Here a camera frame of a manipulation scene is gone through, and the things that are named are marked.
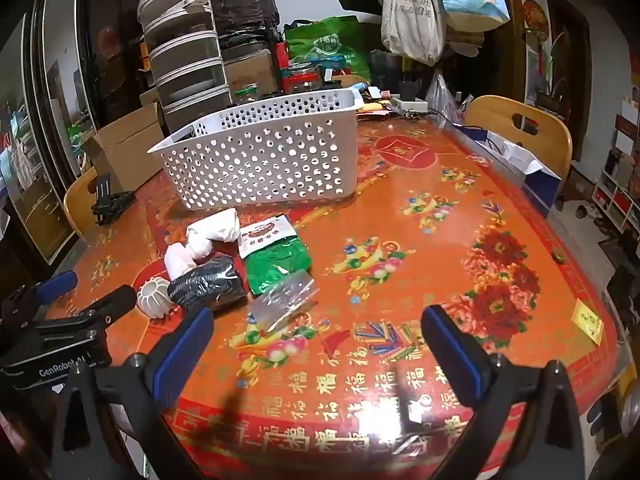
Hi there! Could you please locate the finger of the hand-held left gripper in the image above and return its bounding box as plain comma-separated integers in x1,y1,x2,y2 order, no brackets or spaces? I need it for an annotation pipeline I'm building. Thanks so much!
30,285,138,346
10,270,79,313

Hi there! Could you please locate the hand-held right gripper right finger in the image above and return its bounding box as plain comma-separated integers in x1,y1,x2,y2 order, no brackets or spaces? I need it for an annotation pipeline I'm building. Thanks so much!
420,304,586,480

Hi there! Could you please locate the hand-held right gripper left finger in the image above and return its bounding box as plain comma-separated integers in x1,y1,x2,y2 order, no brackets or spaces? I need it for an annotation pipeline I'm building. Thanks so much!
50,305,216,480

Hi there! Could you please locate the white ribbed small cup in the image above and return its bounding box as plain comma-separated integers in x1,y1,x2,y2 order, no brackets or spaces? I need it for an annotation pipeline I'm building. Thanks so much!
138,280,173,318

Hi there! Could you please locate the black package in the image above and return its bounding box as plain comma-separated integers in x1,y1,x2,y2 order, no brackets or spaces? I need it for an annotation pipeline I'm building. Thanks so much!
167,254,248,311

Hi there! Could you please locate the pink soft bundle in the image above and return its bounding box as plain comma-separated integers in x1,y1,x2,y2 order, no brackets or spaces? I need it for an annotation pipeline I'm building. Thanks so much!
164,242,197,281

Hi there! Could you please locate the clear plastic packet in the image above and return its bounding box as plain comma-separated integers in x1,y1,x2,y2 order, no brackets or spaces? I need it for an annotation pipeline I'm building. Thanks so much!
248,270,319,333

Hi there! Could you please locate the green foil packet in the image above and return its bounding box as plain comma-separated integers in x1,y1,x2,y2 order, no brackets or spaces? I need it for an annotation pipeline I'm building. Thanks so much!
245,240,313,296

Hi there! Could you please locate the white plastic bag bundle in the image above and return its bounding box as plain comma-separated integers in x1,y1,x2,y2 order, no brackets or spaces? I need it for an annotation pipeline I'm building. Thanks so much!
186,208,241,261

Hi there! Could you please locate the red and white label packet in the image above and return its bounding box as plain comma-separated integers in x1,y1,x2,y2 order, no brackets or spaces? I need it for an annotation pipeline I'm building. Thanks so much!
237,214,297,260

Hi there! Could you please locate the white perforated plastic basket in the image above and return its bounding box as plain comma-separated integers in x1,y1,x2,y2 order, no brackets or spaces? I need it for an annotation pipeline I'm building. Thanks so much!
146,87,367,211

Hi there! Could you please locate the plain wooden chair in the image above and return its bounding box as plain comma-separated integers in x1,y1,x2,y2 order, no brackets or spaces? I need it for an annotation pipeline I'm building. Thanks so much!
64,167,101,236

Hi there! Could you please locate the black clamp stand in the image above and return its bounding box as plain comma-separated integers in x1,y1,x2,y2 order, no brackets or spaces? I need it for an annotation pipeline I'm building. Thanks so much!
91,172,136,226

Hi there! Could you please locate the red printed tablecloth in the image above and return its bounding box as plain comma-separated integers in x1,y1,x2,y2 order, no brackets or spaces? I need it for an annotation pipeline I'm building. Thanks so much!
45,110,623,480

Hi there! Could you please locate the yellow paper note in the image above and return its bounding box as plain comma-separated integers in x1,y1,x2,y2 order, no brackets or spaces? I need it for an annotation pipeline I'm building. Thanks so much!
571,299,605,346

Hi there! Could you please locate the large framed panel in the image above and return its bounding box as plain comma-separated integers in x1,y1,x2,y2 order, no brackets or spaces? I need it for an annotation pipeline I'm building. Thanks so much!
0,0,96,266

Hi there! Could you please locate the open cardboard box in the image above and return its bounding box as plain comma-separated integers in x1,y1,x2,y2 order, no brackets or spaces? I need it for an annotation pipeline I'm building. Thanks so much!
82,102,166,193

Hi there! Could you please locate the blue and white box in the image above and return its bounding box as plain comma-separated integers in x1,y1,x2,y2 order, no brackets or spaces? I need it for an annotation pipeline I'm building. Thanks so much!
457,125,563,211

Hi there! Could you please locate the shelf with boxes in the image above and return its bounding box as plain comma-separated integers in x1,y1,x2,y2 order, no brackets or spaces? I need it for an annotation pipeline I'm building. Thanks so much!
590,95,640,236

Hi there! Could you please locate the clear plastic bag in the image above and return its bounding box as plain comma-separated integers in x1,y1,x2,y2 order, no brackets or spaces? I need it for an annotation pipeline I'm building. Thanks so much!
425,72,463,121

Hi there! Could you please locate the stacked drawer organiser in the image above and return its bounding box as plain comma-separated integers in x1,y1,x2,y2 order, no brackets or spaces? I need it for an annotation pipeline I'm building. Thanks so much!
137,0,233,133

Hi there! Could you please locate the brown cardboard box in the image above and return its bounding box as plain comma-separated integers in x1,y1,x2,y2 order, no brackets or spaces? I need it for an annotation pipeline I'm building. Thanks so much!
225,52,278,96

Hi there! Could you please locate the potted plant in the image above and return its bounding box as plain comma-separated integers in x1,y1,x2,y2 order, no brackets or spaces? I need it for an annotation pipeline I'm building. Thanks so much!
537,30,568,108

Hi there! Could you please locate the glass jar with red lid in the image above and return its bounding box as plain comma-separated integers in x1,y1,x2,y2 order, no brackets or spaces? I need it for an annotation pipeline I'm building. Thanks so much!
287,71,321,95

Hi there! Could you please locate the stack of black bags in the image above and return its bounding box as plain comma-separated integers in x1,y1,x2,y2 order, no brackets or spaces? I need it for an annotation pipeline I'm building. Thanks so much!
209,0,281,51

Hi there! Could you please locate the green shopping bag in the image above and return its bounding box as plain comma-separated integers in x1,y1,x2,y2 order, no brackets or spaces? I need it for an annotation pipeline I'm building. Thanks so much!
284,15,371,81

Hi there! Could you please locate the beige canvas tote bag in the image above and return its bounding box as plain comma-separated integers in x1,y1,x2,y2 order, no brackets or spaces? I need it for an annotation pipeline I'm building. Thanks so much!
376,0,446,66

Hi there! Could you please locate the wooden chair with handle cutout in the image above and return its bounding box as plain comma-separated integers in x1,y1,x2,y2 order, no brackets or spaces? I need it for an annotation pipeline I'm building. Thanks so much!
462,95,573,181

